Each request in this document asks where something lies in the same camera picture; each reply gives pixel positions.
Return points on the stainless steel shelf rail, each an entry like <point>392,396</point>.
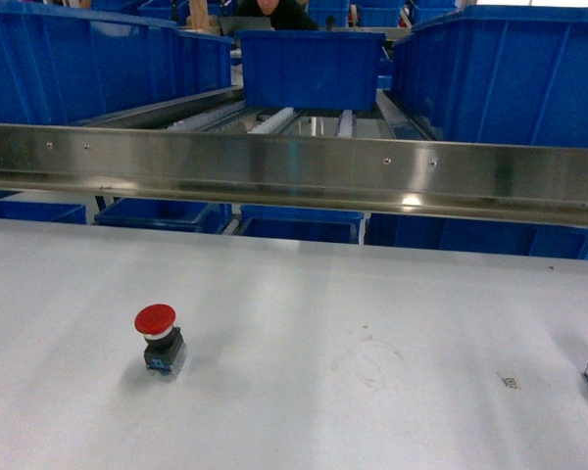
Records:
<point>500,182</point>

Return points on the blue bin upper centre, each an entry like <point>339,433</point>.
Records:
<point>304,69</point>

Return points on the blue bin lower centre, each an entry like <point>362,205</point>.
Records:
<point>300,224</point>

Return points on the blue bin lower left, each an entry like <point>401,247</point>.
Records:
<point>43,212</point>

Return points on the person in black top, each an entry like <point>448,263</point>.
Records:
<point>282,14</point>

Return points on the blue bin lower right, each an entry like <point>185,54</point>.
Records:
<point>476,236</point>

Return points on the blue bin lower centre-left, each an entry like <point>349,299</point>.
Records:
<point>168,215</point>

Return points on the blue bin upper right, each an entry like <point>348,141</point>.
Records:
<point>499,75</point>

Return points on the red mushroom push button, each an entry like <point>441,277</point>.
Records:
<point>165,350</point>

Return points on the blue bin upper left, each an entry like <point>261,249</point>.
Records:
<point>60,65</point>

